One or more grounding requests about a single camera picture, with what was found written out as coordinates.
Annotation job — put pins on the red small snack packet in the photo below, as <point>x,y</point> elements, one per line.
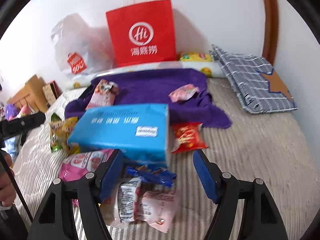
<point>187,137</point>

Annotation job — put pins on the wooden door frame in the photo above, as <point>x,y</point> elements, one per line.
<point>271,30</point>

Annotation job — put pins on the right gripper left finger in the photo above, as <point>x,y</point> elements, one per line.
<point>54,218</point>

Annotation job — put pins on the person's left hand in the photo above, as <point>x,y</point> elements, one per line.
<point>7,192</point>

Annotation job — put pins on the blue wrapper snack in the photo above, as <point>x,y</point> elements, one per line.
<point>152,174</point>

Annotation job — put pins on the grey plaid folded cloth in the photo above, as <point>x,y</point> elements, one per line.
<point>257,85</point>

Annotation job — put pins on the white pink small packet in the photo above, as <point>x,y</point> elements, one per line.
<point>129,203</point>

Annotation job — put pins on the small pink candy packet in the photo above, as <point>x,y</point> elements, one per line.
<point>183,93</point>

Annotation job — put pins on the large pink chips bag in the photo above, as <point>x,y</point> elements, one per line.
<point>80,164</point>

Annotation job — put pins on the purple towel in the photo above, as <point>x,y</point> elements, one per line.
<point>154,86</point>

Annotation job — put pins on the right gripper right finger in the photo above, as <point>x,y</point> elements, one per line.
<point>261,218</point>

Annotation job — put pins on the red Haidilao paper bag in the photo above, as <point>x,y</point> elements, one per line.
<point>142,31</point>

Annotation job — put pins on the white Miniso plastic bag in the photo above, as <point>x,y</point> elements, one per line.
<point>79,49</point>

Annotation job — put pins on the pink panda snack bag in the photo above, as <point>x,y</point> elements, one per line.
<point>104,94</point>

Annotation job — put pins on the green snack bag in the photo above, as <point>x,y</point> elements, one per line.
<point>55,124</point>

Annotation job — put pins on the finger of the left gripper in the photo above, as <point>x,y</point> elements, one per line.
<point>22,125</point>

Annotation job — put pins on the brown patterned book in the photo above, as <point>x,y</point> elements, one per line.
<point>51,92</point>

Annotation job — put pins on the rolled fruit print mat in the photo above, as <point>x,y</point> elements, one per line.
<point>210,69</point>

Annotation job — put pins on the wooden headboard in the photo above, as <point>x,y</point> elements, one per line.
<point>32,95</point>

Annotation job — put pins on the yellow snack pack behind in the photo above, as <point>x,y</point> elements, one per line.
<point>195,57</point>

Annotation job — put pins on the yellow snack bag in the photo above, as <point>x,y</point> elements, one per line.
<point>64,133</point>

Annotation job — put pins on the blue tissue pack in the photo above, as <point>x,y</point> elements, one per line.
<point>140,131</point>

